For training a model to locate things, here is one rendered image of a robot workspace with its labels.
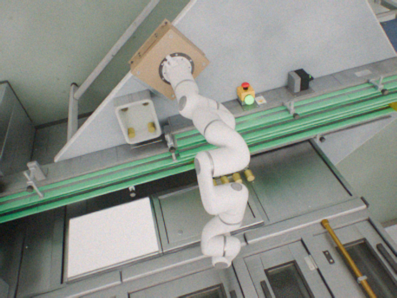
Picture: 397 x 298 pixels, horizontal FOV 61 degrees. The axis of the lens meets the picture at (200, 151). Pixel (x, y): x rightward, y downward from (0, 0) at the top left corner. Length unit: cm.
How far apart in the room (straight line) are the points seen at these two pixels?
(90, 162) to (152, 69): 59
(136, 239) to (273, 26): 115
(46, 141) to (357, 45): 191
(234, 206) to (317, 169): 87
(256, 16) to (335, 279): 114
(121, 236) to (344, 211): 101
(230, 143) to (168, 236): 67
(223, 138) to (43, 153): 149
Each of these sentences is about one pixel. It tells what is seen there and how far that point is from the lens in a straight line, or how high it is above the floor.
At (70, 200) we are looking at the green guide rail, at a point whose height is 95.
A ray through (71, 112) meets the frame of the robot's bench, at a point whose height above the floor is 36.
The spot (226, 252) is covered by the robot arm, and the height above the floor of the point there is 153.
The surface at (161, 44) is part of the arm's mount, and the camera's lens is 143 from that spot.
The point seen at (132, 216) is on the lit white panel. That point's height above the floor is 108.
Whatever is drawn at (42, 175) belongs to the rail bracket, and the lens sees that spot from 180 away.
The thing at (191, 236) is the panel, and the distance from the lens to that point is 157.
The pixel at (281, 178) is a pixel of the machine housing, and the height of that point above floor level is 108.
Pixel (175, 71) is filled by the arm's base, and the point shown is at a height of 93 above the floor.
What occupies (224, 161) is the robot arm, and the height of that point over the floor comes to 144.
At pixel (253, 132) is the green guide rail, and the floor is 93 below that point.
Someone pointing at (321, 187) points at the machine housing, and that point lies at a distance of 178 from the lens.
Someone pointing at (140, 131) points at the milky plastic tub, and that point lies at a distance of 173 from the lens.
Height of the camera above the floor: 215
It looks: 46 degrees down
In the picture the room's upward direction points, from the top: 159 degrees clockwise
